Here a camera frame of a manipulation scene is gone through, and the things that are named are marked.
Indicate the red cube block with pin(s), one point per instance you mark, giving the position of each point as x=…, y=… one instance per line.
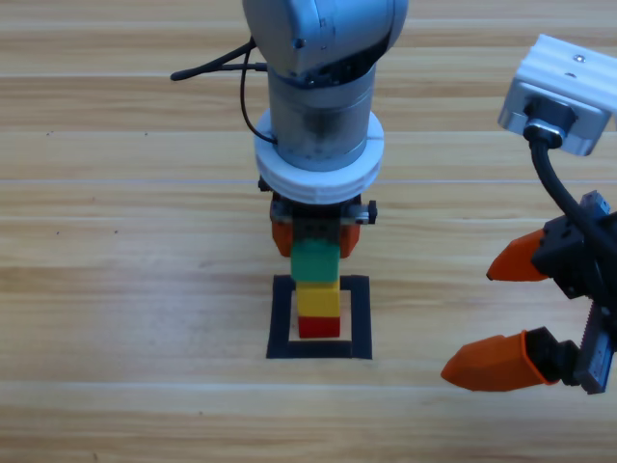
x=318, y=328

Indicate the black tape square outline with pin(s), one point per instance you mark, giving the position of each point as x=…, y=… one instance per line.
x=318, y=349

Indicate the green cube block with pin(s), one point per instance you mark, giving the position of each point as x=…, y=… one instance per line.
x=313, y=263

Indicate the yellow cube block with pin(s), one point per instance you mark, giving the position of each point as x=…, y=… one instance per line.
x=318, y=301

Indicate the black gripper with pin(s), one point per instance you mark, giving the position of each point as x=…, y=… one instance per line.
x=573, y=263
x=315, y=222

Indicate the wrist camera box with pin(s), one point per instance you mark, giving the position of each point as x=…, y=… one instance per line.
x=559, y=82

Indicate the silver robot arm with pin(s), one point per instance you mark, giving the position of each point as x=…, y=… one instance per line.
x=323, y=120

